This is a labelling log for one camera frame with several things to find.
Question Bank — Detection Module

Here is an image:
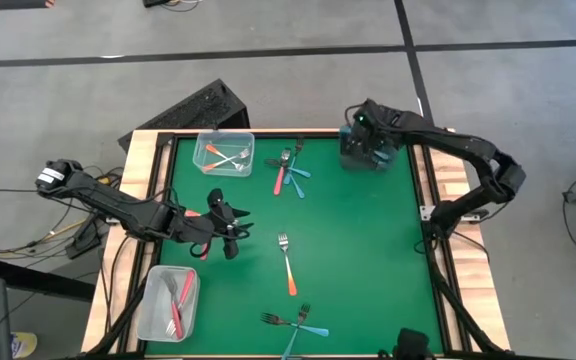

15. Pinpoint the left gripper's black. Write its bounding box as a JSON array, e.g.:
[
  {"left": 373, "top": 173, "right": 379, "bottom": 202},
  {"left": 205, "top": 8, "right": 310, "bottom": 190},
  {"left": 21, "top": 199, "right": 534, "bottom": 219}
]
[{"left": 201, "top": 187, "right": 256, "bottom": 261}]

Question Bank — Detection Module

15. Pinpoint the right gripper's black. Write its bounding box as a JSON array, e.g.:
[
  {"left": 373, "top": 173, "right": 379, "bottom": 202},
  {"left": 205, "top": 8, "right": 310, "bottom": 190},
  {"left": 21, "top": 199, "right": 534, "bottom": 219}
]
[{"left": 342, "top": 98, "right": 410, "bottom": 154}]

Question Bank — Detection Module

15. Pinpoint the dark translucent plastic bin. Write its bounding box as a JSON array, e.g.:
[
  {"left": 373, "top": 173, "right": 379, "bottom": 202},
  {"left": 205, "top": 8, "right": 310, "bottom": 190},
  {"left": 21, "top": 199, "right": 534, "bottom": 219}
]
[{"left": 338, "top": 124, "right": 400, "bottom": 172}]

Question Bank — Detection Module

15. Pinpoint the clear plastic bin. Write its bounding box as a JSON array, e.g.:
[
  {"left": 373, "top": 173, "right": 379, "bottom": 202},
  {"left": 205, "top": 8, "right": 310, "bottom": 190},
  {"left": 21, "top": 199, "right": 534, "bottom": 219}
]
[{"left": 192, "top": 130, "right": 256, "bottom": 178}]

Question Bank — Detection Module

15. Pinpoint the green table mat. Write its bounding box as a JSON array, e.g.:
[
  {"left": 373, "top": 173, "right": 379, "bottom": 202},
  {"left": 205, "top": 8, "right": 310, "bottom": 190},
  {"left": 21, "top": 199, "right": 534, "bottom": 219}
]
[{"left": 159, "top": 137, "right": 444, "bottom": 356}]

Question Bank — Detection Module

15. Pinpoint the black perforated computer case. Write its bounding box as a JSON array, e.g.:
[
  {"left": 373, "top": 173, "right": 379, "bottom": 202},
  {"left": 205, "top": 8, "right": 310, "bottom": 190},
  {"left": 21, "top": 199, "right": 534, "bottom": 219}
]
[{"left": 117, "top": 78, "right": 251, "bottom": 153}]

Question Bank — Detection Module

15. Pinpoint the clear container bottom left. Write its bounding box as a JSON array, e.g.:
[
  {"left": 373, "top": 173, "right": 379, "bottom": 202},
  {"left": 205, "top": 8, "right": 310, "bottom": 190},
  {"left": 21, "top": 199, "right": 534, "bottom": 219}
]
[{"left": 135, "top": 264, "right": 202, "bottom": 344}]

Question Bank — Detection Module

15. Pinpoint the black box under table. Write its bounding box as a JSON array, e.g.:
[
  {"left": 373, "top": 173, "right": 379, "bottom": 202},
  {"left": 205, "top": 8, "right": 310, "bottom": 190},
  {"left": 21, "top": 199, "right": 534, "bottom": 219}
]
[{"left": 65, "top": 214, "right": 102, "bottom": 260}]

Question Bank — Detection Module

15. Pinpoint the black floor bar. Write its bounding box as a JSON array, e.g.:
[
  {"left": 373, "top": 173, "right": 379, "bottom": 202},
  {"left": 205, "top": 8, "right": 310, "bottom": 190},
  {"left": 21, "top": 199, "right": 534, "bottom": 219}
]
[{"left": 0, "top": 255, "right": 97, "bottom": 303}]

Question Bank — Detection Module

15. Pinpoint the yellow and blue package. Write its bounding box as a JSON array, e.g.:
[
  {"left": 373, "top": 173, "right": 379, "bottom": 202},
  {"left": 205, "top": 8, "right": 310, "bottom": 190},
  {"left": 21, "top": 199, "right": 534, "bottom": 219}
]
[{"left": 10, "top": 330, "right": 39, "bottom": 359}]

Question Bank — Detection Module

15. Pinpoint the black mat with orange stripes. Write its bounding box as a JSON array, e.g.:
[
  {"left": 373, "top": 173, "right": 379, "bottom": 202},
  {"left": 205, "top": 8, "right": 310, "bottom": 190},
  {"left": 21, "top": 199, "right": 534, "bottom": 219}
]
[{"left": 0, "top": 0, "right": 56, "bottom": 10}]

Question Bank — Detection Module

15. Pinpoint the yellow floor cable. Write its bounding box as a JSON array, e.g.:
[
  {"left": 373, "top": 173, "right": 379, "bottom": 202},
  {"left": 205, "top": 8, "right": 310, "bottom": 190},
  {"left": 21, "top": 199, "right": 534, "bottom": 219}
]
[{"left": 42, "top": 218, "right": 89, "bottom": 242}]

